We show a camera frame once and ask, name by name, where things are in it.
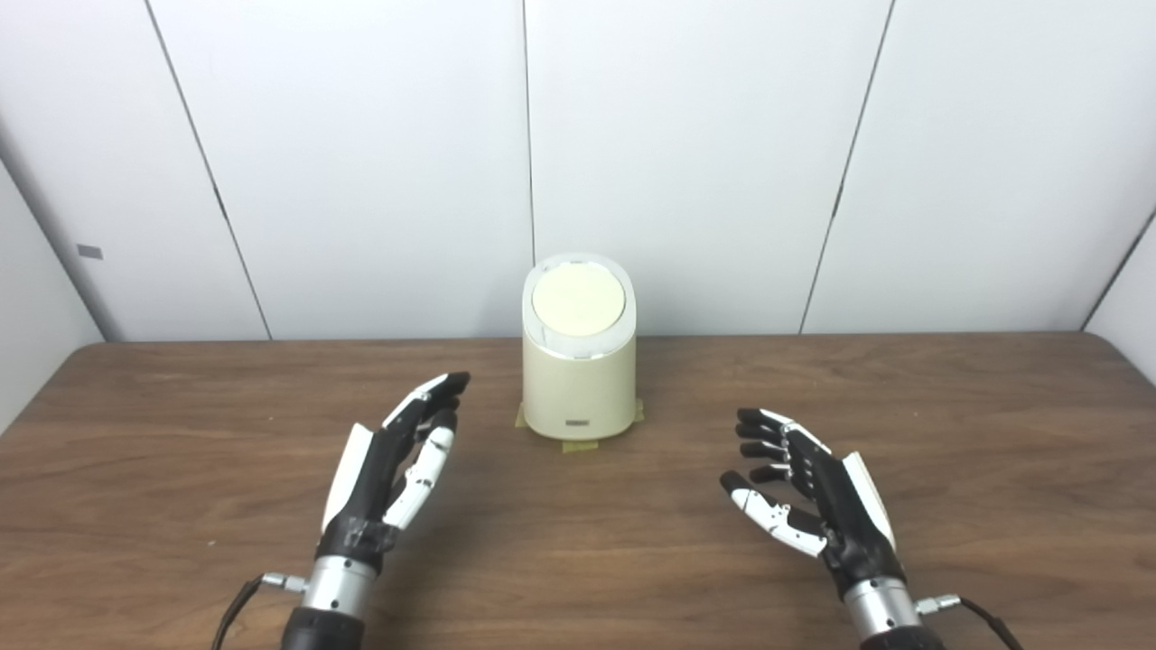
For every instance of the small grey wall label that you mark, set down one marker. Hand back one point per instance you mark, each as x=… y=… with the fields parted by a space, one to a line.
x=89 y=252

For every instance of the cream-colored cylindrical bin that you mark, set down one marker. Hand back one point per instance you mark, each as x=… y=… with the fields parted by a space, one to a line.
x=579 y=388

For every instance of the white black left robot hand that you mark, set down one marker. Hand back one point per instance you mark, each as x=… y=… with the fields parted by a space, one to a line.
x=366 y=487

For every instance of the cream round bin lid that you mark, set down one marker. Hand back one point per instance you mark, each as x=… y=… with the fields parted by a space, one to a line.
x=579 y=300

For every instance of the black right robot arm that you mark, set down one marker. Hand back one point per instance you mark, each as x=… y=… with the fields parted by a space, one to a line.
x=890 y=618

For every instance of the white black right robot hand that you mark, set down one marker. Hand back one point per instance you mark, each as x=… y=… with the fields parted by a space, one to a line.
x=844 y=506

